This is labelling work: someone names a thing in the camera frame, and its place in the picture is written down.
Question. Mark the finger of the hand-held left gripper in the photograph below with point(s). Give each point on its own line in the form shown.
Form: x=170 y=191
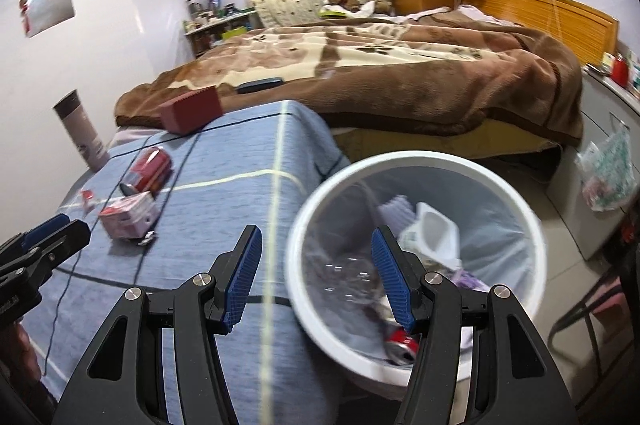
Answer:
x=45 y=227
x=60 y=245

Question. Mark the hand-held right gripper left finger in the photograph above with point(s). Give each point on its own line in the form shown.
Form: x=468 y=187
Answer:
x=245 y=275

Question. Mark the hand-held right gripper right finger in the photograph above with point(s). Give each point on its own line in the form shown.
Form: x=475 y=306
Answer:
x=392 y=275

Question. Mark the white yogurt cup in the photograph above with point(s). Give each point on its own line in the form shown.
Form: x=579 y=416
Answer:
x=435 y=230

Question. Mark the white foam net sleeve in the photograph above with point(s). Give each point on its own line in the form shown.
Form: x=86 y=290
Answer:
x=395 y=212

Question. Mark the red cartoon print can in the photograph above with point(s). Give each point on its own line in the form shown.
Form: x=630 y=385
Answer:
x=400 y=345

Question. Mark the small purple carton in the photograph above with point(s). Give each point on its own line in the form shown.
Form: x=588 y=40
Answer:
x=470 y=280

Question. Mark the white round trash bin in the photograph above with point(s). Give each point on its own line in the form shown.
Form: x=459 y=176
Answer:
x=415 y=160

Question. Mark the person's left hand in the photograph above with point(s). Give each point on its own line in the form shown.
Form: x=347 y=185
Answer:
x=27 y=355

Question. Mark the red jelly cup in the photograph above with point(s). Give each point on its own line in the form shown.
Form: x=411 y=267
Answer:
x=89 y=200

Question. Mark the pink drink carton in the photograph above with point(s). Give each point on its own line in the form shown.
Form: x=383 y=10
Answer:
x=125 y=215

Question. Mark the blue striped bed sheet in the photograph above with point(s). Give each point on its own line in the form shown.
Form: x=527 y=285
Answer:
x=225 y=205

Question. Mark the grey thermos flask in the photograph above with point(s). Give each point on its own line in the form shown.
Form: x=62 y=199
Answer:
x=80 y=130

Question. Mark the red drink can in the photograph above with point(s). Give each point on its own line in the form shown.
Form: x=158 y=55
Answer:
x=150 y=167

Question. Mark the pink bed sheet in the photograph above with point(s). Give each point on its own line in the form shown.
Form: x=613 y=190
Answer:
x=140 y=137

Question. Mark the yellow bed sheet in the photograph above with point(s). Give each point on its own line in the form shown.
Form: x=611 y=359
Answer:
x=450 y=147

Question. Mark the dark red box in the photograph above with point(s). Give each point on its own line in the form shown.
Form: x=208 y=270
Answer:
x=192 y=110

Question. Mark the brown patterned blanket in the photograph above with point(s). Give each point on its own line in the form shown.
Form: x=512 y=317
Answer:
x=400 y=70

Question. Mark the dark metal chair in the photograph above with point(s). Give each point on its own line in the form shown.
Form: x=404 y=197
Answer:
x=629 y=260

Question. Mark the green printed plastic bag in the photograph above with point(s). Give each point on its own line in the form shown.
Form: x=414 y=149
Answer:
x=607 y=170

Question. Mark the white cluttered shelf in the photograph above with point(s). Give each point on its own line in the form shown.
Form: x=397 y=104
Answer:
x=220 y=30

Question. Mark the grey bedside cabinet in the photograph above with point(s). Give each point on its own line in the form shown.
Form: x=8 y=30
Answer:
x=590 y=115

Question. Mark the green box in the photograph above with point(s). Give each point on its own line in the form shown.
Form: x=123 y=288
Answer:
x=334 y=11

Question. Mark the wooden headboard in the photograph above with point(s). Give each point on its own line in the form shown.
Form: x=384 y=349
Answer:
x=550 y=15

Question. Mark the red bottle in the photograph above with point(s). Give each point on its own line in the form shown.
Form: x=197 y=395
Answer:
x=620 y=70

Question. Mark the shiny wall poster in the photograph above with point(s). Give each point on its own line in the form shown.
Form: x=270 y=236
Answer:
x=47 y=2

